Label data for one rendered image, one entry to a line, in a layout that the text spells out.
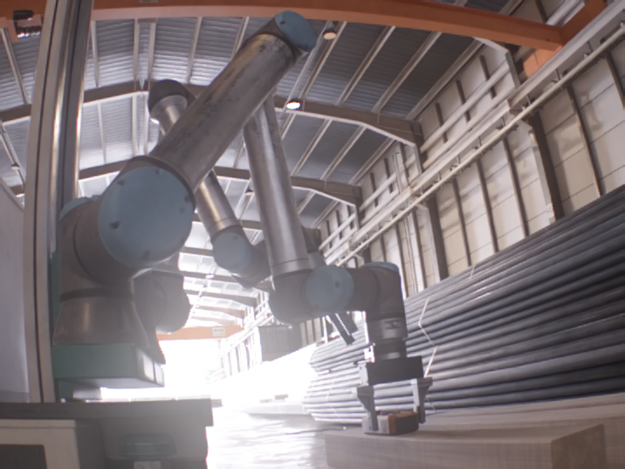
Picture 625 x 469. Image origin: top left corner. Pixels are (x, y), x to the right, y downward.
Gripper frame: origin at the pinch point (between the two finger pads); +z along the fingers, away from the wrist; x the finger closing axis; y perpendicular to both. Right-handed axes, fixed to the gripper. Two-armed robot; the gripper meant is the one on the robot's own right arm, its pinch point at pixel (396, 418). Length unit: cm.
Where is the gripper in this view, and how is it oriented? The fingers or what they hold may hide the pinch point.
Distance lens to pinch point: 131.3
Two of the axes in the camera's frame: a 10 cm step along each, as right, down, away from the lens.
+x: 9.6, -0.4, 2.9
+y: 2.7, -2.7, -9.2
